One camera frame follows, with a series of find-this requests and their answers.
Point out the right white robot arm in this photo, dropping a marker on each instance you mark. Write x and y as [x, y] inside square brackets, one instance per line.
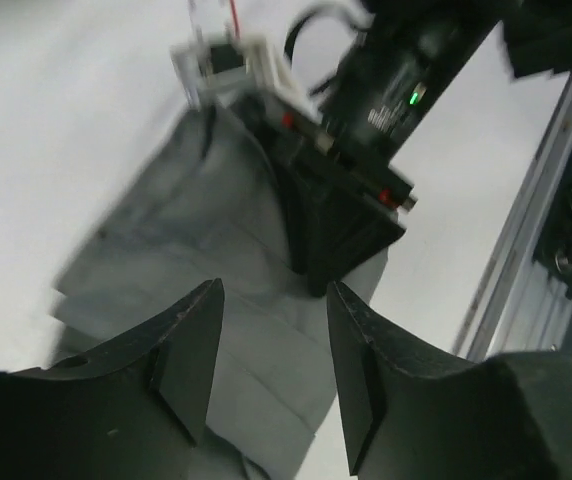
[404, 60]

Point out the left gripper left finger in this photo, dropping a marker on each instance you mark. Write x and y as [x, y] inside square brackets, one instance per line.
[148, 387]

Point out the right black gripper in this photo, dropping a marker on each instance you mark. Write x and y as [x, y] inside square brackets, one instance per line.
[340, 199]

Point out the aluminium frame rail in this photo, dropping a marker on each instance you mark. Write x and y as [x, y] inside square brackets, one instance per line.
[518, 304]

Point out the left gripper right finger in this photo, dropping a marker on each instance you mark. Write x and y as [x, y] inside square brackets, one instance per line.
[407, 407]

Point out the grey skirt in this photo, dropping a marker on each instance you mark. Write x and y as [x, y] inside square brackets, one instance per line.
[200, 212]

